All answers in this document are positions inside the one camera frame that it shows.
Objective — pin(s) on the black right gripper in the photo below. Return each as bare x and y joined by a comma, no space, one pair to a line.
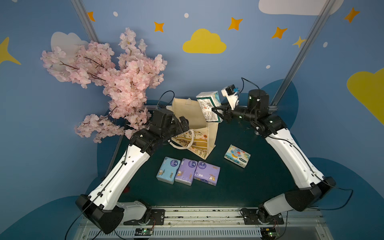
227,111

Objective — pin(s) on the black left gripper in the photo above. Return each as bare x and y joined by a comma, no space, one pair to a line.
182,124

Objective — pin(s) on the cream canvas tote bag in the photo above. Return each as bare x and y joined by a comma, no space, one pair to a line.
201,137

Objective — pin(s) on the green white tissue pack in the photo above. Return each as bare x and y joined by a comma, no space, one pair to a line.
207,101

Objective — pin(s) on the colourful cartoon tissue pack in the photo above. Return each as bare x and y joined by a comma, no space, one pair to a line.
237,156

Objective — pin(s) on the purple tissue pack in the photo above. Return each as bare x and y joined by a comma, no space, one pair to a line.
207,173
186,172

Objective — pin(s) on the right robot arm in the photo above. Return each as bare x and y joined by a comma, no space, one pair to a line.
311,184

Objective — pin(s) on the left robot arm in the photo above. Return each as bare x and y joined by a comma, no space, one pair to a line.
101,205

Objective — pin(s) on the light blue tissue pack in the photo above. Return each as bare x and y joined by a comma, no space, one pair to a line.
168,170

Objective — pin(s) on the pink cherry blossom tree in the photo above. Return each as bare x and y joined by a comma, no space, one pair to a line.
125,83

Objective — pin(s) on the left green circuit board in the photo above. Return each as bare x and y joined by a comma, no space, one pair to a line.
143,232

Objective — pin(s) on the green circuit board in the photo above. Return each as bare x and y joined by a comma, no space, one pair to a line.
268,234
143,232

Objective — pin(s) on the right green circuit board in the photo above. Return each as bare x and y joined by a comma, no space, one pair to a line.
268,234

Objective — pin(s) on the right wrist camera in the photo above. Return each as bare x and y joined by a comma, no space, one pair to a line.
231,93

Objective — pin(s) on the aluminium back frame rail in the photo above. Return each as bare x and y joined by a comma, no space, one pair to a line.
156,107

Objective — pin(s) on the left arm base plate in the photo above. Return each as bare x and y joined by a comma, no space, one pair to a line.
152,217

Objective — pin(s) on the right vertical frame post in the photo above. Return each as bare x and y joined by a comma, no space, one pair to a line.
304,50

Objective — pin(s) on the vertical frame post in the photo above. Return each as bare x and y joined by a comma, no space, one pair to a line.
304,50
85,20

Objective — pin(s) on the aluminium front rail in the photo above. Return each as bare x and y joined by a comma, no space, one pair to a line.
214,223

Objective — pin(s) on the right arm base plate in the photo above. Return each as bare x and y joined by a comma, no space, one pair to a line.
260,217

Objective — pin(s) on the left vertical frame post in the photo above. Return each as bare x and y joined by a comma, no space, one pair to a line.
85,20

